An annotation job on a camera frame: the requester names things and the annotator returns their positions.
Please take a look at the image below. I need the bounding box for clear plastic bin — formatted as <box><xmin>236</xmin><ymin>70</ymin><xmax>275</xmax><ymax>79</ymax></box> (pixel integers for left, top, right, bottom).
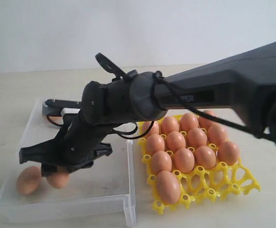
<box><xmin>0</xmin><ymin>98</ymin><xmax>138</xmax><ymax>228</ymax></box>

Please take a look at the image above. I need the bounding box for brown egg third row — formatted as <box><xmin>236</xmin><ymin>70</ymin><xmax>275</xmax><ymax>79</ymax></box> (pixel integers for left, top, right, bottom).
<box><xmin>194</xmin><ymin>146</ymin><xmax>216</xmax><ymax>170</ymax></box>

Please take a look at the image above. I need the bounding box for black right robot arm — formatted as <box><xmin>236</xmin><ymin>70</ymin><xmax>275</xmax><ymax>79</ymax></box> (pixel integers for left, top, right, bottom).
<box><xmin>18</xmin><ymin>42</ymin><xmax>276</xmax><ymax>176</ymax></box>

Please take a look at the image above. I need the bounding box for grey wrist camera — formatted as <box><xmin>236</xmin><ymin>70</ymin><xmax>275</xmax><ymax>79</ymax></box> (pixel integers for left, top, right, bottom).
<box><xmin>42</xmin><ymin>99</ymin><xmax>82</xmax><ymax>116</ymax></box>

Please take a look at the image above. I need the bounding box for brown egg tray second row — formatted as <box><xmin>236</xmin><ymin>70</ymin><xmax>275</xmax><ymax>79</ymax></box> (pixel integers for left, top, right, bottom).
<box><xmin>187</xmin><ymin>128</ymin><xmax>207</xmax><ymax>149</ymax></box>

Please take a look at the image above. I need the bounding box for yellow plastic egg tray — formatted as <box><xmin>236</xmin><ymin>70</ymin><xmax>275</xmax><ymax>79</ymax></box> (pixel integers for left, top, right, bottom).
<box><xmin>138</xmin><ymin>115</ymin><xmax>260</xmax><ymax>214</ymax></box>

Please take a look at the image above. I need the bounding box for brown egg front corner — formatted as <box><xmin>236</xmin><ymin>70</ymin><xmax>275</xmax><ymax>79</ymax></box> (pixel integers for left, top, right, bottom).
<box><xmin>46</xmin><ymin>167</ymin><xmax>70</xmax><ymax>189</ymax></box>

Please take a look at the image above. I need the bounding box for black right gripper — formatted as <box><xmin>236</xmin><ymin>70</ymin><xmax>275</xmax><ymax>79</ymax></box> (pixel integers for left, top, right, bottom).
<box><xmin>18</xmin><ymin>114</ymin><xmax>112</xmax><ymax>177</ymax></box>

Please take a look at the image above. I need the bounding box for brown egg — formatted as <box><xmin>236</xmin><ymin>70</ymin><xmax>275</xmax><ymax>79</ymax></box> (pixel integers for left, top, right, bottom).
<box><xmin>207</xmin><ymin>124</ymin><xmax>228</xmax><ymax>147</ymax></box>
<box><xmin>141</xmin><ymin>121</ymin><xmax>160</xmax><ymax>138</ymax></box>
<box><xmin>217</xmin><ymin>141</ymin><xmax>239</xmax><ymax>166</ymax></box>
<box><xmin>16</xmin><ymin>166</ymin><xmax>42</xmax><ymax>195</ymax></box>
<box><xmin>180</xmin><ymin>113</ymin><xmax>199</xmax><ymax>132</ymax></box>
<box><xmin>166</xmin><ymin>131</ymin><xmax>186</xmax><ymax>152</ymax></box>
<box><xmin>156</xmin><ymin>170</ymin><xmax>181</xmax><ymax>204</ymax></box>
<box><xmin>145</xmin><ymin>134</ymin><xmax>165</xmax><ymax>156</ymax></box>
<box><xmin>174</xmin><ymin>148</ymin><xmax>195</xmax><ymax>173</ymax></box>
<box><xmin>160</xmin><ymin>116</ymin><xmax>179</xmax><ymax>135</ymax></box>
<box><xmin>198</xmin><ymin>110</ymin><xmax>214</xmax><ymax>130</ymax></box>

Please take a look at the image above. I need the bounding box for black camera cable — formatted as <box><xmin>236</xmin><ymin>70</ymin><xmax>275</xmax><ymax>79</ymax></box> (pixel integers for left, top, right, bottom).
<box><xmin>44</xmin><ymin>52</ymin><xmax>274</xmax><ymax>141</ymax></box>

